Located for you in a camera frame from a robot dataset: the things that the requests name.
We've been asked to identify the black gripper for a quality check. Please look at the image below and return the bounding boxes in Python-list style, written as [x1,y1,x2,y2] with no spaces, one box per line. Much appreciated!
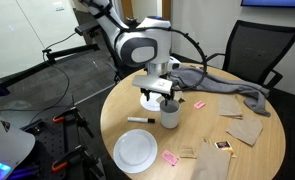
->
[139,87,175,108]

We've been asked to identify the white ceramic mug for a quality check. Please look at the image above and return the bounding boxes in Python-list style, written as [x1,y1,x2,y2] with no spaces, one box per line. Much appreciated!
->
[159,98,181,130]

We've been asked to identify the small white plate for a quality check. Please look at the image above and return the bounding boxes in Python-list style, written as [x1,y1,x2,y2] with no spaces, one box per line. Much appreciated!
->
[139,91,165,113]

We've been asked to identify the white marker black cap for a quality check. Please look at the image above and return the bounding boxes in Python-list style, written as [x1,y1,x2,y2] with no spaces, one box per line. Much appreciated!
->
[126,116,156,125]

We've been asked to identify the large white plate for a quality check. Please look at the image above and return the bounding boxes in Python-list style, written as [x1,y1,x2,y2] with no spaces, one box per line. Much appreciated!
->
[112,128,159,174]

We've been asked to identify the brown sugar packet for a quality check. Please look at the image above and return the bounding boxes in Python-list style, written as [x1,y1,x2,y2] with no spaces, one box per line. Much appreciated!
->
[178,145,197,160]

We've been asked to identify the grey sweater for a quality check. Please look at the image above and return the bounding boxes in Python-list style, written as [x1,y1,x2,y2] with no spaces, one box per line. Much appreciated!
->
[168,65,272,118]

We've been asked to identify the red yellow sauce packet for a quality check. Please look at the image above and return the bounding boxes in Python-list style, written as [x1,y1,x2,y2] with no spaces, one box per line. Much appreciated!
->
[214,140,237,158]

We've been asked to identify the long brown paper napkin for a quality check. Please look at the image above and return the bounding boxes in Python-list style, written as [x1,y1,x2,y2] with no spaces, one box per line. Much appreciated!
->
[189,141,233,180]

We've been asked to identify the orange black clamp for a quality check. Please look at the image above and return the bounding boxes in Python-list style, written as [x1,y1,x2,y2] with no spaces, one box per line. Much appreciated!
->
[51,144,105,175]
[51,106,95,138]

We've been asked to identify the black tripod bar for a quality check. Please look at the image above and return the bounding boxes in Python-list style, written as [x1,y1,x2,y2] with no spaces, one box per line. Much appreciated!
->
[41,42,101,65]

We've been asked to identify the black mesh office chair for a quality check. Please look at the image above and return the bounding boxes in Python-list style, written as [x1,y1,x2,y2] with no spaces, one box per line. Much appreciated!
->
[205,19,295,91]

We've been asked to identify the grey device blue light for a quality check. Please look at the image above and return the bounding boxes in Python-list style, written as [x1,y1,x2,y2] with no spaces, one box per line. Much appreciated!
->
[0,104,37,180]

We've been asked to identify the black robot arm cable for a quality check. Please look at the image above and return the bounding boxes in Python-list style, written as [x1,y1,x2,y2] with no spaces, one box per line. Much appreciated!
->
[168,27,209,92]

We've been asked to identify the black floor cable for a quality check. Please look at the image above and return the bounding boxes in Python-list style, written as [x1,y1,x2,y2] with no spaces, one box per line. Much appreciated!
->
[29,31,85,125]

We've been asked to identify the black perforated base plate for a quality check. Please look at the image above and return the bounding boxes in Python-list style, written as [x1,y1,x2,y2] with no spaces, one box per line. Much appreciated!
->
[19,113,103,180]

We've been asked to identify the white wall switch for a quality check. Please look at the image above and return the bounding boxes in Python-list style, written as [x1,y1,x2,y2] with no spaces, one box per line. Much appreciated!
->
[52,1,67,12]

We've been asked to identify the wall television screen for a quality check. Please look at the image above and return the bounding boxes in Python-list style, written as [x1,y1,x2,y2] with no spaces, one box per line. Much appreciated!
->
[240,0,295,9]

